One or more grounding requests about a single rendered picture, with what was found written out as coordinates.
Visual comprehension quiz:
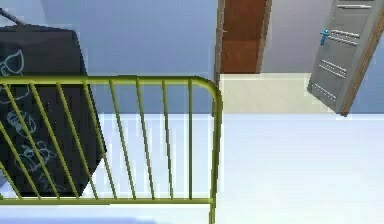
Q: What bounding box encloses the brown wooden door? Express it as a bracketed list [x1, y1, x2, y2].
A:
[220, 0, 269, 75]

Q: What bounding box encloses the grey room door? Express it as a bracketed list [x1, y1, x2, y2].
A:
[306, 0, 384, 117]

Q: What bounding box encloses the olive green metal bed frame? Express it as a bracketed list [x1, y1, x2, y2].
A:
[0, 75, 224, 224]

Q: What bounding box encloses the teal door handle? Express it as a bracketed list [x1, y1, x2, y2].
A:
[319, 29, 330, 46]

